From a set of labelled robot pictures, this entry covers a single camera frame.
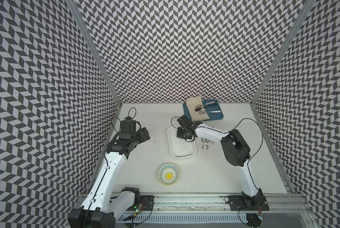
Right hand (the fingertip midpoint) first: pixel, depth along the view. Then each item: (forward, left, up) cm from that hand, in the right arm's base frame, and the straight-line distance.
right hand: (179, 136), depth 98 cm
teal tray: (+26, -27, 0) cm, 38 cm away
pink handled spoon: (+28, -16, +1) cm, 32 cm away
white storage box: (-8, +1, -2) cm, 8 cm away
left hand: (-10, +21, +18) cm, 29 cm away
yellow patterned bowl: (-25, +7, -1) cm, 26 cm away
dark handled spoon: (+24, -16, +1) cm, 29 cm away
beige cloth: (+33, -11, 0) cm, 34 cm away
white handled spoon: (+22, -19, 0) cm, 29 cm away
